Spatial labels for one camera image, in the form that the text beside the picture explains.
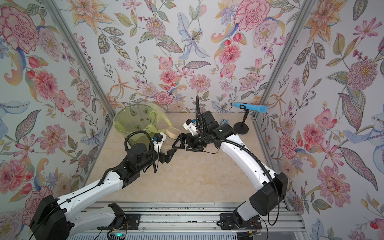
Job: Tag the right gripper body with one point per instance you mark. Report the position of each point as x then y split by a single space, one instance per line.
198 144

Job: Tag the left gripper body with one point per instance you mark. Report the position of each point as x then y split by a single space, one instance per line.
151 157

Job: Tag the beige jar lid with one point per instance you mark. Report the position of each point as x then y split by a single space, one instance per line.
172 133

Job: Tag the clear jar with rice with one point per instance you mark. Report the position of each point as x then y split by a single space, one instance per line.
162 148

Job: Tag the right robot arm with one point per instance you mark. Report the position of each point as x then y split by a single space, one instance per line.
271 188

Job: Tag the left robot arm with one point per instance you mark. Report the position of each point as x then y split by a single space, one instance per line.
62 217

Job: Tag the small blue owl figure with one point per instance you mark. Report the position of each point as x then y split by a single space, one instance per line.
224 121

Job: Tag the yellow-green plastic bin liner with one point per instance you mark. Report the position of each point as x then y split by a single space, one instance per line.
141 120

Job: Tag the blue microphone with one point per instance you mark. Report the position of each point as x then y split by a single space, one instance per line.
256 108

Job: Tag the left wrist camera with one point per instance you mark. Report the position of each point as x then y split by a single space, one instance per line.
158 141

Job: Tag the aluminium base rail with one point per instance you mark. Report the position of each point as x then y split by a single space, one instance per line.
216 218

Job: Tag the right aluminium corner post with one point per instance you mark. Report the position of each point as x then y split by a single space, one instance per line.
282 59

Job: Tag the aluminium corner post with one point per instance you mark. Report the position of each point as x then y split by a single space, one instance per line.
63 27
282 59

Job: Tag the left aluminium corner post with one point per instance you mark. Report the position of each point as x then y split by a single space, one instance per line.
63 27

